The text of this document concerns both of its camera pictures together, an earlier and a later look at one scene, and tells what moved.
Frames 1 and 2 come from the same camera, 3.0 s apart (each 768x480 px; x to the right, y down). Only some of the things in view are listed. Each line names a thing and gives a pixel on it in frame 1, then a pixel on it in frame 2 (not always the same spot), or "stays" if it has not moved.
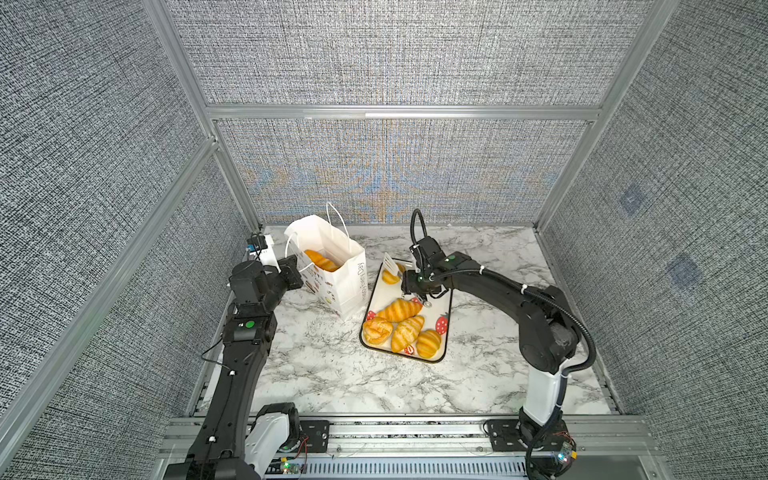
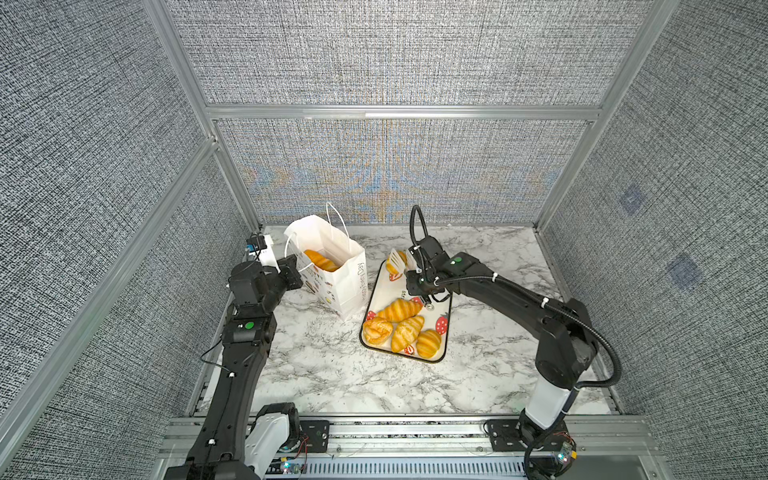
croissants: x=376 y=331 stays
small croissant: x=389 y=278 -> x=391 y=267
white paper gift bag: x=333 y=266 stays
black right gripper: x=407 y=284 stays
